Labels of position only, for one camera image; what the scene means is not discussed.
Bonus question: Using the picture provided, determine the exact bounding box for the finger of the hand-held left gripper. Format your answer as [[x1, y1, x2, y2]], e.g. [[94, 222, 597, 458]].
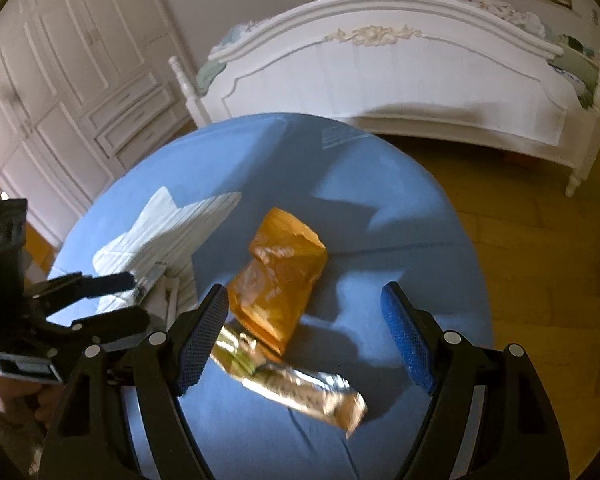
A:
[[25, 271, 137, 319], [49, 306, 154, 356]]

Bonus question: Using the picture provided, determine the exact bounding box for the pale patterned bedding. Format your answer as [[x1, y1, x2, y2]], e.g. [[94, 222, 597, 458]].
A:
[[455, 0, 546, 36]]

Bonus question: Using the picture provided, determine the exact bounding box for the white wardrobe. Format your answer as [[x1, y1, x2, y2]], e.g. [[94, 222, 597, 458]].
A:
[[0, 0, 193, 246]]

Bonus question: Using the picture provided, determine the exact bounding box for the striped star-shaped mat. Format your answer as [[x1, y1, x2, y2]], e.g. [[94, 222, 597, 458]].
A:
[[92, 186, 243, 313]]

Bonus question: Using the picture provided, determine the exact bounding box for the long gold foil wrapper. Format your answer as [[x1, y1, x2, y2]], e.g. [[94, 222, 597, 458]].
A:
[[210, 324, 368, 439]]

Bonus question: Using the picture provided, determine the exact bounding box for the light blue cloth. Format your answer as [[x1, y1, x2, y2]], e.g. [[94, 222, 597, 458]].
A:
[[219, 22, 261, 51]]

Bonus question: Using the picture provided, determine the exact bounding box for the green cloth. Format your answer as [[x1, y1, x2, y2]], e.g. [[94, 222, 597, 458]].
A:
[[196, 57, 227, 96]]

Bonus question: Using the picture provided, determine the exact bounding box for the orange snack packet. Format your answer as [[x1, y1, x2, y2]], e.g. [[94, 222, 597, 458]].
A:
[[227, 207, 328, 356]]

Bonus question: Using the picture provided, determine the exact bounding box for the white wooden bed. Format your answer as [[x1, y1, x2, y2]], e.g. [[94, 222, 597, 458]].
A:
[[169, 0, 600, 198]]

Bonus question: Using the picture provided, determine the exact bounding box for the person's left hand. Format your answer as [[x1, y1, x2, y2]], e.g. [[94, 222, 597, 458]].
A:
[[0, 360, 57, 429]]

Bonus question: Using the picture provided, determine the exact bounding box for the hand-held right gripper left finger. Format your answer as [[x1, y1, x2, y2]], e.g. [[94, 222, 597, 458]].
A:
[[37, 284, 231, 480]]

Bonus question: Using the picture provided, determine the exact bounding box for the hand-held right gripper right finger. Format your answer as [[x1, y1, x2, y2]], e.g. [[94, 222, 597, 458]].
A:
[[380, 281, 571, 480]]

